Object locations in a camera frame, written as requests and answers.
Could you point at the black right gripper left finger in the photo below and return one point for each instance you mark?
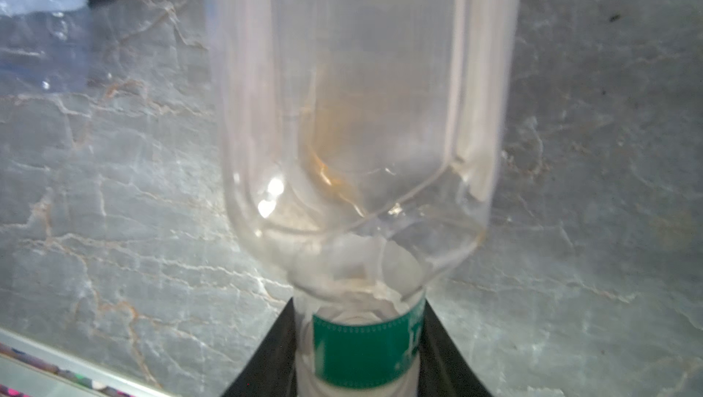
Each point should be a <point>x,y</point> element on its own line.
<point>271,372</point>

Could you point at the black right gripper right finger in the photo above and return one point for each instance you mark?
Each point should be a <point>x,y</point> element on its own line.
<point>443,370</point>

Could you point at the clear bottle colourful label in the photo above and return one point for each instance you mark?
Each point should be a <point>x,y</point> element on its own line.
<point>45,46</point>

